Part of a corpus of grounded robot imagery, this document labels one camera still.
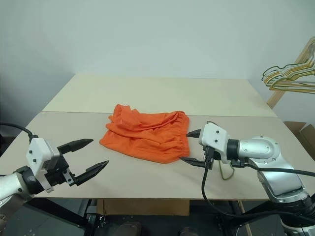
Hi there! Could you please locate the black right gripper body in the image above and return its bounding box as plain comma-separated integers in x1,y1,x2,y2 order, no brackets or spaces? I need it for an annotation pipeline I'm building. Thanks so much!
202,145,222,170

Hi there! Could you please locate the orange garment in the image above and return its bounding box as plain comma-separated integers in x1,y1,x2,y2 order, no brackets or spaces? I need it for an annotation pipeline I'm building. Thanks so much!
98,103,191,165

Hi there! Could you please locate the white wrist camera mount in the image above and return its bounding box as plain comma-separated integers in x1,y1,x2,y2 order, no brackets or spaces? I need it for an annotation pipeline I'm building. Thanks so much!
26,137,61,193
197,122,231,164

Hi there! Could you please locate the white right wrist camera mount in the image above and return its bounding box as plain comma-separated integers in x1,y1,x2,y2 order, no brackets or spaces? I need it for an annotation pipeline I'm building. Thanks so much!
197,122,231,164

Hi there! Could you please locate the light wooden slat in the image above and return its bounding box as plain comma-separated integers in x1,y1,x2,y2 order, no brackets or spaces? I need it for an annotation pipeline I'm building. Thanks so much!
237,200,254,236

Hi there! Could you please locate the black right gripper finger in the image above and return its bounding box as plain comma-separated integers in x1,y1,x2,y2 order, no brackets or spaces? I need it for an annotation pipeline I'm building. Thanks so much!
180,157,207,169
186,129,202,139

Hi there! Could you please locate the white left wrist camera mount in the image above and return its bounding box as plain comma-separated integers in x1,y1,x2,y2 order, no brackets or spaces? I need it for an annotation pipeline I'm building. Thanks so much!
26,137,61,193

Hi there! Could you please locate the black table frame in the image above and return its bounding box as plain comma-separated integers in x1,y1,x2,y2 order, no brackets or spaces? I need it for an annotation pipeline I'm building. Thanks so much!
23,196,247,236

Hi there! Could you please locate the gold wire hanger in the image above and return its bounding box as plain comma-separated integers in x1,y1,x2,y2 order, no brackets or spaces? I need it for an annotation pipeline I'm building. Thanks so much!
264,62,315,87
268,61,315,95

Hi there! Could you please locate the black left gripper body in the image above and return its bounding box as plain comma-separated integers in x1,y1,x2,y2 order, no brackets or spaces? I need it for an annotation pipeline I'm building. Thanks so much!
44,146,78,188

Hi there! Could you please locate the brown cardboard box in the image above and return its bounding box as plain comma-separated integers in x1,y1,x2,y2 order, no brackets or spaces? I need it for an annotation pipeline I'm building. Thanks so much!
283,120,315,161

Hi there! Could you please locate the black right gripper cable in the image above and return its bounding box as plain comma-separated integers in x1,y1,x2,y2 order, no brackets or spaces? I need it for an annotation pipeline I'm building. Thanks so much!
231,160,315,177

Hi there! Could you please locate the brown panel under table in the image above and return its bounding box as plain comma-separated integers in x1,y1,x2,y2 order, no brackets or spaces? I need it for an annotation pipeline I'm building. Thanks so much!
96,199,190,217

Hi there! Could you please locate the dark rounded shape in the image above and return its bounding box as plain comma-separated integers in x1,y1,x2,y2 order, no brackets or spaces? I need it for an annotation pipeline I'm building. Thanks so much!
115,219,143,236

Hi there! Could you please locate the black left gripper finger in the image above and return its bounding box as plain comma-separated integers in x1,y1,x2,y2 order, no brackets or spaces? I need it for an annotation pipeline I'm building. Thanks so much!
74,160,110,186
57,138,95,156

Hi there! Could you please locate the black left wrist camera cable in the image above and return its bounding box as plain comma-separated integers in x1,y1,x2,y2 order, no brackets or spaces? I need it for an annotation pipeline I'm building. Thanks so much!
0,122,39,139

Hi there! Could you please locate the wooden clothes rack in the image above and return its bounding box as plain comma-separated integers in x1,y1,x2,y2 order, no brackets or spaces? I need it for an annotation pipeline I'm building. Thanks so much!
266,36,315,109

